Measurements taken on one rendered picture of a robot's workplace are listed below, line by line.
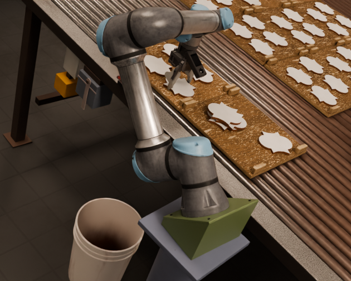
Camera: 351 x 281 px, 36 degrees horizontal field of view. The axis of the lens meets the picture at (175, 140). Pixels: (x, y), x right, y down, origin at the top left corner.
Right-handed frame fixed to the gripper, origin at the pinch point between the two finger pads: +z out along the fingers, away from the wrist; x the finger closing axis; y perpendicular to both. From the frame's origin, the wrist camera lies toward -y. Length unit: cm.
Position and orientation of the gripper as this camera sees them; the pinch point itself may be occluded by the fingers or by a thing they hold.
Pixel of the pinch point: (179, 86)
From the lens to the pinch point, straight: 223.3
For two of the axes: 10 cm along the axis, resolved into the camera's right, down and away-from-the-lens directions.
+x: -7.2, 2.7, -6.4
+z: -2.7, 7.5, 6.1
